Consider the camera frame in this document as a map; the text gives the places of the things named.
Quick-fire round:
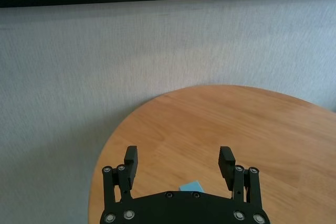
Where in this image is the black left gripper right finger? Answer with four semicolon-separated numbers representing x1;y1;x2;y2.
217;145;262;204

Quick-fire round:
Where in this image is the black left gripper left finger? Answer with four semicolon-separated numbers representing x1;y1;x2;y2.
102;145;140;204

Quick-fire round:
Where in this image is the blue cube block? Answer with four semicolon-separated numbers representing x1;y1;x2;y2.
178;180;205;194

